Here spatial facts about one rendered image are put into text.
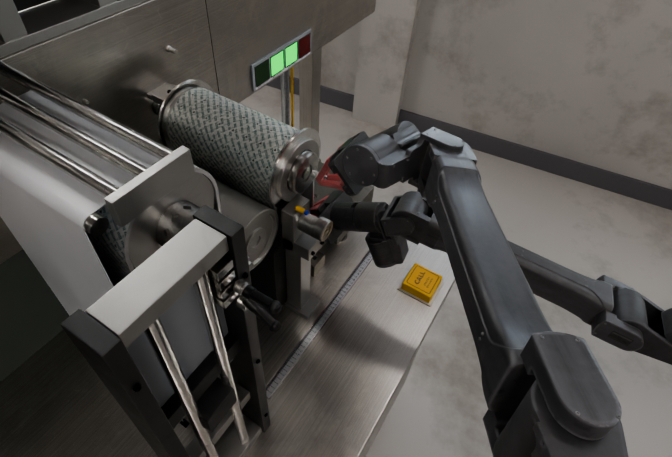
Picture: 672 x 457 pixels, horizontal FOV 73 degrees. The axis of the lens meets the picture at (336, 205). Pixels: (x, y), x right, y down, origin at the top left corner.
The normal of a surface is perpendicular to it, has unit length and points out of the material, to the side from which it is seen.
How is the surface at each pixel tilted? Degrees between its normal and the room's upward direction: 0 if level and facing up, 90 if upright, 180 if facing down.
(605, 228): 0
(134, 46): 90
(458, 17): 90
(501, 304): 11
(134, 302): 0
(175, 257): 0
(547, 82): 90
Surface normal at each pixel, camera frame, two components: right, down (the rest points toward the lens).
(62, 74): 0.84, 0.41
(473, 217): 0.09, -0.82
